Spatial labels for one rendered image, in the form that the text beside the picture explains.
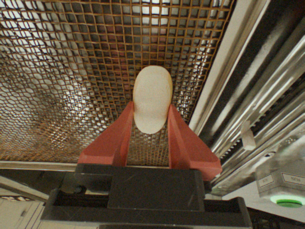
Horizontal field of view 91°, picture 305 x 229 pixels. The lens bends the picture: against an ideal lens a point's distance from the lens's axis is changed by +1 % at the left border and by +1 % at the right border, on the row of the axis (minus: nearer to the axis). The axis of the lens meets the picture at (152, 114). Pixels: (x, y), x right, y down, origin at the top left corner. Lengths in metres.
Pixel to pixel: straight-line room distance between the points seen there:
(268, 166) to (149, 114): 0.27
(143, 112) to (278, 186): 0.31
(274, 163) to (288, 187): 0.06
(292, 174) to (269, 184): 0.05
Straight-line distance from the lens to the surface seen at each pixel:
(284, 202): 0.42
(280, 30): 0.22
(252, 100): 0.21
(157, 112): 0.15
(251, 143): 0.28
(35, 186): 3.34
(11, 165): 0.42
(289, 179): 0.41
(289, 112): 0.26
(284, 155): 0.33
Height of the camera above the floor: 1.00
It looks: 38 degrees down
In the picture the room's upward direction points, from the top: 166 degrees counter-clockwise
